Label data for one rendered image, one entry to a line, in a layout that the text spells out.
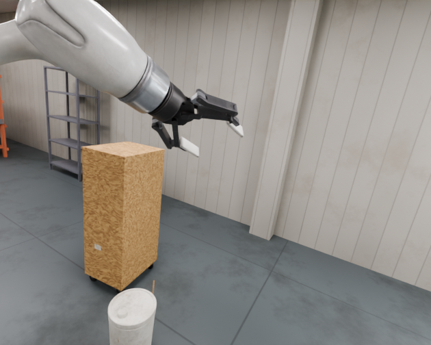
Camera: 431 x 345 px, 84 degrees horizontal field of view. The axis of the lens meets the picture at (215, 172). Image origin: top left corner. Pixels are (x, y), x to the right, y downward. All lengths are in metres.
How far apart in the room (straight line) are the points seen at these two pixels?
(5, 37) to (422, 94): 3.23
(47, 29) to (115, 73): 0.09
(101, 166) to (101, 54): 1.64
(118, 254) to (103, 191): 0.53
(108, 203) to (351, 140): 2.68
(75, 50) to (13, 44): 0.19
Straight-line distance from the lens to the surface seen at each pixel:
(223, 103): 0.51
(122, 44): 0.41
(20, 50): 0.57
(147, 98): 0.44
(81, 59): 0.40
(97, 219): 2.20
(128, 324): 1.76
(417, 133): 3.29
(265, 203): 3.32
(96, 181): 2.07
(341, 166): 3.27
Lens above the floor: 1.68
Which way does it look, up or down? 15 degrees down
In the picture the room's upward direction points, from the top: 8 degrees clockwise
